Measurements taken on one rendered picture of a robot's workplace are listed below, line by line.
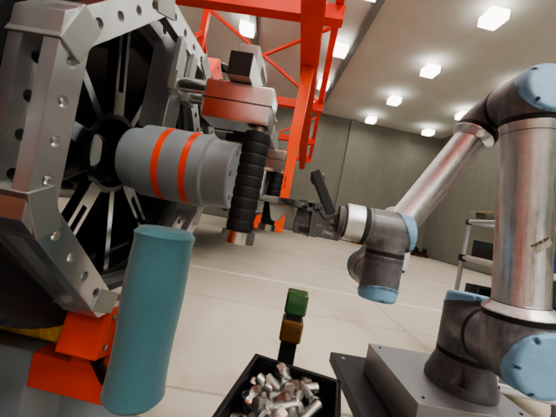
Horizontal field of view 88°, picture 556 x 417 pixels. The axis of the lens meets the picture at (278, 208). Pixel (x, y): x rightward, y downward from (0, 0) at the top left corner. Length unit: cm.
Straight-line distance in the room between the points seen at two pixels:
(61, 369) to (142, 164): 40
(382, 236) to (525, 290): 33
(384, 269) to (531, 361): 34
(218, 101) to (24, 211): 24
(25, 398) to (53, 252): 40
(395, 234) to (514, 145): 35
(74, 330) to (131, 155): 31
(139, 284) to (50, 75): 26
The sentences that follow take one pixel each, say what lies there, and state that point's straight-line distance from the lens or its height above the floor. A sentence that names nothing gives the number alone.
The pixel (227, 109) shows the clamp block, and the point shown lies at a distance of 39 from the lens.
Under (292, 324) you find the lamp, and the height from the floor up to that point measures 60.
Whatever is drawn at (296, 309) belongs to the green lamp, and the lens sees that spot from 55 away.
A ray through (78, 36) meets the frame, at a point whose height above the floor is 95.
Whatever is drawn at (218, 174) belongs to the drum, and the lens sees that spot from 51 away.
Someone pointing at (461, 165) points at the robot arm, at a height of 102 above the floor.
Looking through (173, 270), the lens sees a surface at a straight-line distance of 44.
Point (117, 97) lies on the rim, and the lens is 66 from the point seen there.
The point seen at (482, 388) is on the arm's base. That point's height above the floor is 44.
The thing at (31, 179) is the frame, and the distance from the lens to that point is 39.
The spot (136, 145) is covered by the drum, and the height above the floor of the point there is 87.
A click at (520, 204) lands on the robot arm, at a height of 92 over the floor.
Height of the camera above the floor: 80
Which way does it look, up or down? 1 degrees up
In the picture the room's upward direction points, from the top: 11 degrees clockwise
